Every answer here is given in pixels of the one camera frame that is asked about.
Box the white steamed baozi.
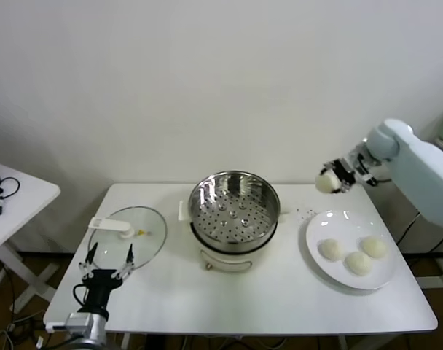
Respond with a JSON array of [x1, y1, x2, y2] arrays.
[[318, 238, 345, 263], [343, 251, 374, 277], [315, 170, 341, 194], [359, 236, 389, 260]]

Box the scattered dark crumbs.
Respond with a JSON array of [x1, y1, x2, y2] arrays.
[[296, 207, 317, 222]]

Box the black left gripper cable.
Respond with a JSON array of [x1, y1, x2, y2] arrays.
[[72, 283, 90, 307]]

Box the black floor cable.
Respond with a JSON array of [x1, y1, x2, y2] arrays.
[[1, 264, 17, 314]]

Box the glass lid with white handle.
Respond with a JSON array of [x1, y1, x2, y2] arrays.
[[88, 206, 168, 273]]

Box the white round plate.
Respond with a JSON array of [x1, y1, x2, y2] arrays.
[[305, 209, 399, 291]]

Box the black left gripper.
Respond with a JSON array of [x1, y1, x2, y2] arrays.
[[78, 243, 136, 314]]

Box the black looped cable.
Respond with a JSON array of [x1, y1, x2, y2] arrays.
[[0, 177, 22, 201]]

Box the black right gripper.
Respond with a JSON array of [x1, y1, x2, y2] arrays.
[[321, 157, 356, 195]]

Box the white electric cooker pot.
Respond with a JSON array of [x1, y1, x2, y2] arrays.
[[177, 192, 292, 274]]

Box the white folding side table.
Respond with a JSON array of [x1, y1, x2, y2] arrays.
[[0, 162, 62, 316]]

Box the stainless steel steamer basket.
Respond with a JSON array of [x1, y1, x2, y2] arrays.
[[188, 170, 281, 254]]

